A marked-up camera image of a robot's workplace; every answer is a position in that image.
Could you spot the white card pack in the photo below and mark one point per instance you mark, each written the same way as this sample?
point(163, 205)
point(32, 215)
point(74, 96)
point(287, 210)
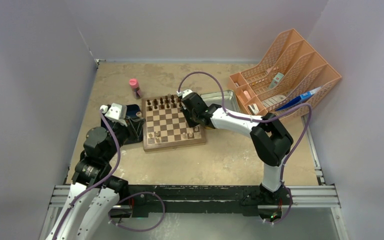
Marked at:
point(276, 80)

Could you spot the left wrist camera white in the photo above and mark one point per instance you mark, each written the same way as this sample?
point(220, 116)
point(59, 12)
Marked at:
point(115, 113)

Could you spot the pink capped bottle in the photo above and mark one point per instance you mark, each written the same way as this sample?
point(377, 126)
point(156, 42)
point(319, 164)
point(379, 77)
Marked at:
point(135, 87)

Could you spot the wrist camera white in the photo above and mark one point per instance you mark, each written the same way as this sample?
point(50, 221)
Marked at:
point(115, 113)
point(184, 93)

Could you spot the pink eraser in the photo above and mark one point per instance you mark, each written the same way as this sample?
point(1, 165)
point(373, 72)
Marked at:
point(247, 95)

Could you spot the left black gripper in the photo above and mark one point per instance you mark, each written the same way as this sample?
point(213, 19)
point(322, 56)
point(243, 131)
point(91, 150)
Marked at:
point(133, 127)

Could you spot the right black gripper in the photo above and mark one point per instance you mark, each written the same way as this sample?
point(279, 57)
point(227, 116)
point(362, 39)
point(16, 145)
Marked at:
point(185, 111)

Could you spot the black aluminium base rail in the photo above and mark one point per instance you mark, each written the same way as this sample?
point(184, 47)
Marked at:
point(247, 200)

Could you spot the white stapler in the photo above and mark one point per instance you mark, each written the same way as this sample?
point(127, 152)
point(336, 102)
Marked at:
point(253, 109)

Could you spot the gold metal tin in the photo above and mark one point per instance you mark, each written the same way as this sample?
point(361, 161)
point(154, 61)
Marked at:
point(230, 100)

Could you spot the dark chess piece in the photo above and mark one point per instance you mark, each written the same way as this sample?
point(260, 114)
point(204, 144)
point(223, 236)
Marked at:
point(155, 104)
point(162, 103)

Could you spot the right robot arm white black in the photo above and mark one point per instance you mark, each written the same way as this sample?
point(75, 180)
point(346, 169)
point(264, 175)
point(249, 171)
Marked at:
point(270, 138)

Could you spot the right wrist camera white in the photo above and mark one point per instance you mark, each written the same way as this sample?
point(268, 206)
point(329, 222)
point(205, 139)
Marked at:
point(184, 93)

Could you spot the dark blue tin lid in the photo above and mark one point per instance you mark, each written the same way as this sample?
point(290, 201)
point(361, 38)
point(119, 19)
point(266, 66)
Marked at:
point(132, 109)

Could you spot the orange plastic file organizer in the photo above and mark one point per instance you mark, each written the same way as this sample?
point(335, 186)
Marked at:
point(303, 67)

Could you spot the wooden chess board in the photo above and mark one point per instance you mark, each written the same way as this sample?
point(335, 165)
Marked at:
point(170, 122)

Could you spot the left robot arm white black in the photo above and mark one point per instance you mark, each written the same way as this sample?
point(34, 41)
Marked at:
point(94, 189)

